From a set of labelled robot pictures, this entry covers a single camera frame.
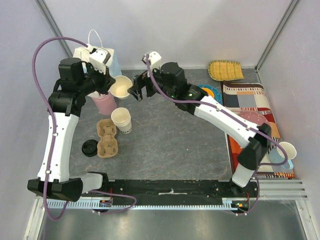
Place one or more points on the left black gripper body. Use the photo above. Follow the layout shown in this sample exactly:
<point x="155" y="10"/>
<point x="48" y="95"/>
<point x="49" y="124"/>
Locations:
<point x="97" y="81"/>

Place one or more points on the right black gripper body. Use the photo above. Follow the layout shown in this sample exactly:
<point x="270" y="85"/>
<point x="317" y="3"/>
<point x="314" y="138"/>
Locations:
<point x="144" y="85"/>

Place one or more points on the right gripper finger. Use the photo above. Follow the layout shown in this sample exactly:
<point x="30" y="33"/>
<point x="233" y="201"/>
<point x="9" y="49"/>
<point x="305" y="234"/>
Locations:
<point x="139" y="84"/>
<point x="136" y="92"/>

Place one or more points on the single white paper cup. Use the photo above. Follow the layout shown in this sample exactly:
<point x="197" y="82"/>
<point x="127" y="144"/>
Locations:
<point x="121" y="86"/>

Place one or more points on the stack of white paper cups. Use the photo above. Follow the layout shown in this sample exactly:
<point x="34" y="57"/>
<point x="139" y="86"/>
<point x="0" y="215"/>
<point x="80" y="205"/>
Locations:
<point x="121" y="117"/>

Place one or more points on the black plastic cup lid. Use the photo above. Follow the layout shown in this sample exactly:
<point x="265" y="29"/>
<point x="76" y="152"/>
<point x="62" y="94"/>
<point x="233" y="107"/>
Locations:
<point x="89" y="148"/>

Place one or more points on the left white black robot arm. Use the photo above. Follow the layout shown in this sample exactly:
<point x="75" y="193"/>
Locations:
<point x="77" y="79"/>

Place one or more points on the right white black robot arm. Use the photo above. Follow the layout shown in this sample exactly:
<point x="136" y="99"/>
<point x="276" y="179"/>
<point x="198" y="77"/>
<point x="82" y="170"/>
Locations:
<point x="169" y="80"/>

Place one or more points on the light blue paper bag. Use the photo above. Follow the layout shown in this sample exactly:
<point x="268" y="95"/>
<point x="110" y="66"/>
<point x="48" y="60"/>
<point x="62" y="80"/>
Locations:
<point x="83" y="53"/>

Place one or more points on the pink straw holder cup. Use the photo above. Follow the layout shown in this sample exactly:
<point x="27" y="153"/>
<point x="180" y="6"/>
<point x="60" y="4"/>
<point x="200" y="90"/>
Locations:
<point x="105" y="103"/>

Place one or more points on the brown cardboard cup carrier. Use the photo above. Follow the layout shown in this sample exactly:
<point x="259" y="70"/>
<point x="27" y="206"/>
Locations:
<point x="107" y="147"/>

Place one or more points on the orange bowl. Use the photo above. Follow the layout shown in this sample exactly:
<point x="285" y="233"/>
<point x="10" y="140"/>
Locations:
<point x="209" y="92"/>

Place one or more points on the blue dotted plate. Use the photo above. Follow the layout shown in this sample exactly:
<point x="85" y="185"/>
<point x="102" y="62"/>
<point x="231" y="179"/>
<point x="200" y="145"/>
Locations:
<point x="217" y="94"/>

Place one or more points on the yellow woven tray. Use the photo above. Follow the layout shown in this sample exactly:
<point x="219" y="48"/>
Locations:
<point x="225" y="70"/>

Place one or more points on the pink dotted plate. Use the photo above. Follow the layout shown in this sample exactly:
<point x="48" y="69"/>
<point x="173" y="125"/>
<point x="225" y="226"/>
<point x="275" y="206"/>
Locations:
<point x="254" y="117"/>

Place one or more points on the light blue mug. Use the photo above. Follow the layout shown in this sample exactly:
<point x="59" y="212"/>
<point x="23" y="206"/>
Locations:
<point x="276" y="156"/>

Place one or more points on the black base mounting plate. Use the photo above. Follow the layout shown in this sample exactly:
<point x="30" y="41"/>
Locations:
<point x="178" y="190"/>

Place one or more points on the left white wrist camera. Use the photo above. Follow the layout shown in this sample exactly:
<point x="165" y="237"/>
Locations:
<point x="99" y="58"/>

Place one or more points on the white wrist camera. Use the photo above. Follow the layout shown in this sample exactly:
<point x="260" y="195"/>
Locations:
<point x="153" y="58"/>
<point x="99" y="58"/>

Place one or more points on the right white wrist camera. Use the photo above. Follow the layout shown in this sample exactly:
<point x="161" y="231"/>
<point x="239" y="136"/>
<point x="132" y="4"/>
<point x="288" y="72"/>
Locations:
<point x="153" y="58"/>

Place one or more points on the slotted cable duct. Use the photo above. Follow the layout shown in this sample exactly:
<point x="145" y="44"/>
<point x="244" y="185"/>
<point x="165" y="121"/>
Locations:
<point x="95" y="203"/>

